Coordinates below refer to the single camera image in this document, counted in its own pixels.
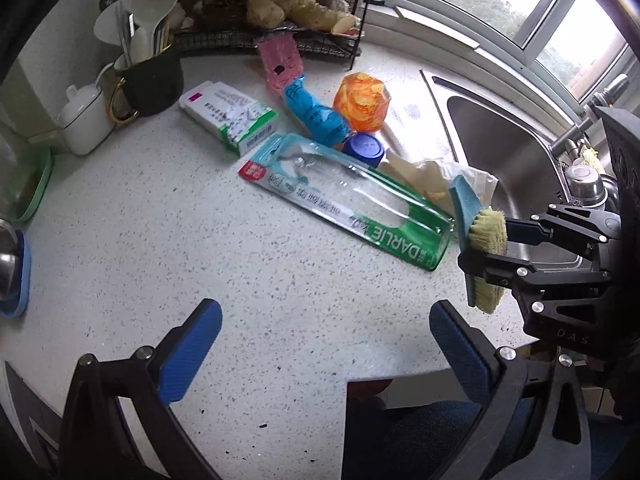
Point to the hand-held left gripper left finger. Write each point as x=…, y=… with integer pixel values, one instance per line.
x=192, y=355

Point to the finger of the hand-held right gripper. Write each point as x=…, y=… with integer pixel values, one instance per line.
x=525, y=231
x=500, y=267

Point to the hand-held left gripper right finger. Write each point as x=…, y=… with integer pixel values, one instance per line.
x=457, y=355

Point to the yellow bristle scrub brush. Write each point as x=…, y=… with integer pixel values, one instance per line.
x=487, y=230

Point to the white plastic bag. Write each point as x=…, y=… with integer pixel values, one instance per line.
x=425, y=175

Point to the green toothbrush package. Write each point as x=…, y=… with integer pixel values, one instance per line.
x=350, y=200

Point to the orange jelly cup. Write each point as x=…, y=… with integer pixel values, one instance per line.
x=360, y=102

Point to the white and green medicine box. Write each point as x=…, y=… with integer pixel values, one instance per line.
x=220, y=110

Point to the pink and blue plastic wrapper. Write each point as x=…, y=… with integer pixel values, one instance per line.
x=310, y=110

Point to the steel bowl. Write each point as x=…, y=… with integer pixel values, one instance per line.
x=582, y=182

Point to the yellow dishcloth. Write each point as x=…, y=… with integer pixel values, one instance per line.
x=592, y=157

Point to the stainless steel sink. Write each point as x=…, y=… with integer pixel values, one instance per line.
x=490, y=135

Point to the white paper slip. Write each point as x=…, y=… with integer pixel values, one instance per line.
x=415, y=125

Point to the steel kitchen faucet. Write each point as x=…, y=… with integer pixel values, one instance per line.
x=612, y=90

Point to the black gas stove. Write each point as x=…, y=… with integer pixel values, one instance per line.
x=25, y=400

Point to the blue bottle cap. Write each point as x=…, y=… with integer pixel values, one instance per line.
x=365, y=149

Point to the green trees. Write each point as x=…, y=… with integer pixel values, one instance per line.
x=475, y=7

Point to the white ceramic lidded jar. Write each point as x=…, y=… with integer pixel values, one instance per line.
x=85, y=120

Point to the dark green utensil mug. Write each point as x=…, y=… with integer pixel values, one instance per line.
x=150, y=85

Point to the garlic bulb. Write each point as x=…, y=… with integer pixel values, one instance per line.
x=180, y=16
x=339, y=5

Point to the ginger root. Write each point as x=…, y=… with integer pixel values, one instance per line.
x=265, y=7
x=315, y=12

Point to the white rice paddle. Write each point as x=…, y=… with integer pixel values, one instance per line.
x=107, y=25

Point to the dark red dried food bag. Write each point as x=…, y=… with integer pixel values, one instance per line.
x=220, y=10

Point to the white plastic spoon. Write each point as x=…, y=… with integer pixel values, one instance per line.
x=155, y=5

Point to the grey window frame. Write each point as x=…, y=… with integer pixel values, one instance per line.
x=500, y=45

